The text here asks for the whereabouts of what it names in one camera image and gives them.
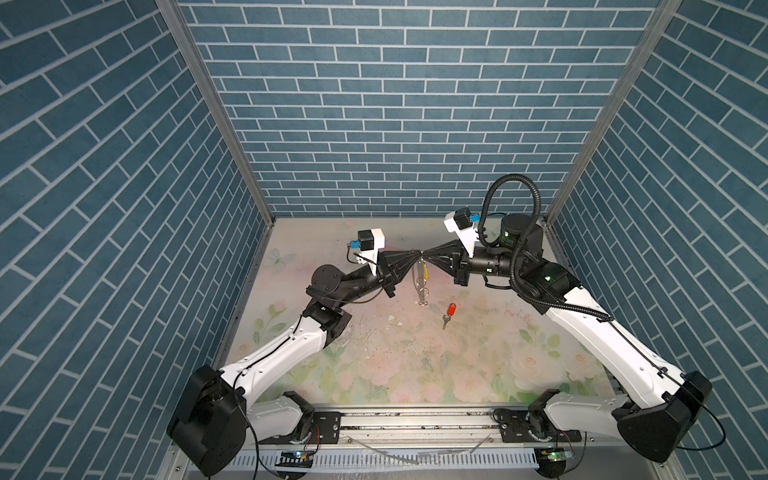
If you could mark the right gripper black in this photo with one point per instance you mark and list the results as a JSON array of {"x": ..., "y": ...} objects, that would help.
[{"x": 458, "y": 262}]

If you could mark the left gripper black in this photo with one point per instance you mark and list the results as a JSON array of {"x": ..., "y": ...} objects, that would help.
[{"x": 398, "y": 265}]

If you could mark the key with red tag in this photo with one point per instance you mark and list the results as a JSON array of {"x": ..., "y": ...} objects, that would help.
[{"x": 447, "y": 317}]

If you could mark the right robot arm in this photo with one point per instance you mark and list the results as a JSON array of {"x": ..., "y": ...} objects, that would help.
[{"x": 658, "y": 403}]

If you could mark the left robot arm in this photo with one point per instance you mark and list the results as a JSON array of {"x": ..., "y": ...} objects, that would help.
[{"x": 220, "y": 408}]

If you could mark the left green circuit board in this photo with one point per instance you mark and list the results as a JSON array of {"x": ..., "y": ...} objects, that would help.
[{"x": 295, "y": 459}]

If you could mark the green circuit board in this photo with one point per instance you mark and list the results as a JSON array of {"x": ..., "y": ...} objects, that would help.
[
  {"x": 295, "y": 459},
  {"x": 552, "y": 455}
]

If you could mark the right green circuit board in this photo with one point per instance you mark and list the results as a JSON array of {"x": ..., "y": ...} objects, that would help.
[{"x": 552, "y": 455}]

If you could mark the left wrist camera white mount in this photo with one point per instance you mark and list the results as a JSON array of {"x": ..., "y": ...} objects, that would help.
[{"x": 366, "y": 247}]

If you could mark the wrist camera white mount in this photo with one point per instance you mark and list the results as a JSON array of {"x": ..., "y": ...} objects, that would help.
[
  {"x": 366, "y": 247},
  {"x": 462, "y": 223}
]

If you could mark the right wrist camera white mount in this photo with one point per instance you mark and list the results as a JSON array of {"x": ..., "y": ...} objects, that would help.
[{"x": 462, "y": 223}]

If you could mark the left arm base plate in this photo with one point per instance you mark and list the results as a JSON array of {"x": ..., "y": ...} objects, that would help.
[{"x": 323, "y": 428}]

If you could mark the aluminium front rail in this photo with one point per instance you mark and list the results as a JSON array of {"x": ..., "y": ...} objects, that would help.
[{"x": 449, "y": 427}]

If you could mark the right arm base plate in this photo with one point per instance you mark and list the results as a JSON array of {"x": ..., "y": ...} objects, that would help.
[{"x": 520, "y": 426}]

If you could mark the white slotted cable duct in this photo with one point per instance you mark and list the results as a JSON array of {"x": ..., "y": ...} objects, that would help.
[{"x": 362, "y": 460}]

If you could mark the right corner aluminium post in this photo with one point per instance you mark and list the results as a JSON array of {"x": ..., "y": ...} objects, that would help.
[{"x": 657, "y": 24}]

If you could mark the corner aluminium post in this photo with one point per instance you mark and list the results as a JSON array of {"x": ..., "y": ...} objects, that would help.
[
  {"x": 657, "y": 24},
  {"x": 182, "y": 35}
]

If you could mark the left corner aluminium post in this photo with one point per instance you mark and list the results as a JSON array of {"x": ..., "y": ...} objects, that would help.
[{"x": 182, "y": 35}]

